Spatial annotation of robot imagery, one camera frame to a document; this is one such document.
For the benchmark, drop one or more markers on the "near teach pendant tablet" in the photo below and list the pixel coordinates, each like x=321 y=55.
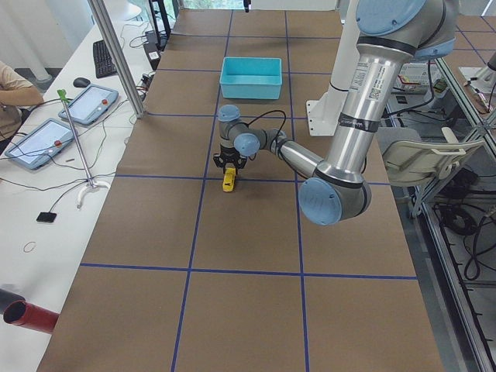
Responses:
x=41 y=145

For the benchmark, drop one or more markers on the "aluminium frame post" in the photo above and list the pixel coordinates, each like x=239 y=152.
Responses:
x=104 y=22

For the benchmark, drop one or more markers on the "beige plastic chair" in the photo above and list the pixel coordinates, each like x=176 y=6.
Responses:
x=409 y=161

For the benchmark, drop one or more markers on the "far teach pendant tablet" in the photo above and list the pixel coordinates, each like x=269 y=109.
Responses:
x=91 y=103

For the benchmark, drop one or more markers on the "seated person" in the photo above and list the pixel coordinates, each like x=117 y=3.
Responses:
x=17 y=95

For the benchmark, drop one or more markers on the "yellow beetle toy car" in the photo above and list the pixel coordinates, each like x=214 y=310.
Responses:
x=229 y=179

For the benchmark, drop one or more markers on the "black keyboard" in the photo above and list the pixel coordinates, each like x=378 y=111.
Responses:
x=104 y=66

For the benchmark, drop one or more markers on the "small black square device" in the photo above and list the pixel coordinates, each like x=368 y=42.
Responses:
x=46 y=217

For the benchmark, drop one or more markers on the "metal rod grabber tool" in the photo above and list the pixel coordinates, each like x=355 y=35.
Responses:
x=91 y=185

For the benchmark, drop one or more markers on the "rubber band loop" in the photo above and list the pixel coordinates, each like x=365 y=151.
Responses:
x=29 y=247

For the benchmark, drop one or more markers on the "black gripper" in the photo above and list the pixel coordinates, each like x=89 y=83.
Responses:
x=229 y=155

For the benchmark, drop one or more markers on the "black computer mouse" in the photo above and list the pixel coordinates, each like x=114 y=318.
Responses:
x=80 y=82

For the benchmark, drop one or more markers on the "red cylinder bottle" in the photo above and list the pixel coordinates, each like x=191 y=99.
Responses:
x=29 y=316

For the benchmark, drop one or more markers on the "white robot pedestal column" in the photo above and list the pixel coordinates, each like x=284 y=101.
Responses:
x=323 y=114

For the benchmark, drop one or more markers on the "teal plastic bin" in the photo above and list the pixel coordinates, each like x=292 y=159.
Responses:
x=251 y=78

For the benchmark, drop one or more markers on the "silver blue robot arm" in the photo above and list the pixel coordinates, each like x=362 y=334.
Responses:
x=392 y=33

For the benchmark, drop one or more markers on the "teach pendant tablet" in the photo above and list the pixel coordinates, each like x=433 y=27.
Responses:
x=41 y=145
x=91 y=103

